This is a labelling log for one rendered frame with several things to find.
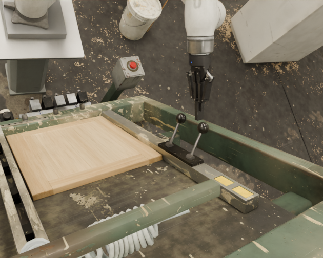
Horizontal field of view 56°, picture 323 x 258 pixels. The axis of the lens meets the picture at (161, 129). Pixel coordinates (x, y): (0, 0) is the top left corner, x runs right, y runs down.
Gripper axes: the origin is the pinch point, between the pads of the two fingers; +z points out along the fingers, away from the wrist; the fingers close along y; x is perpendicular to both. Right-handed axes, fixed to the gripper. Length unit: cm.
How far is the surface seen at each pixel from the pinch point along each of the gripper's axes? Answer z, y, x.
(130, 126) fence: 11.3, 27.8, 14.6
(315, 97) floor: 71, 124, -285
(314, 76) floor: 50, 139, -302
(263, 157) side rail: 11.7, -23.9, -7.7
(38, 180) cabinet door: 13, 8, 57
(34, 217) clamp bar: 8, -19, 62
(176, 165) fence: 13.6, -8.4, 16.3
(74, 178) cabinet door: 13.2, 2.6, 47.3
